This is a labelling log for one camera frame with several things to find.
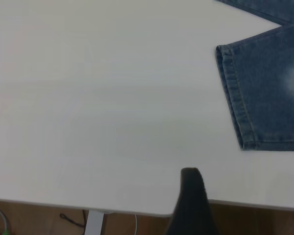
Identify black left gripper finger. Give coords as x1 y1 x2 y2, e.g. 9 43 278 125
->
167 167 220 235

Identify blue denim jeans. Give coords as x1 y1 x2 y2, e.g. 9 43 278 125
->
214 0 294 151

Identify white table leg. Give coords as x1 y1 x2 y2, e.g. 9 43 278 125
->
84 210 105 235

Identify thin black floor cable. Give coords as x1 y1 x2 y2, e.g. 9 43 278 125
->
59 210 89 230

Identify green cable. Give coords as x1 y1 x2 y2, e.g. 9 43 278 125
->
0 203 12 235

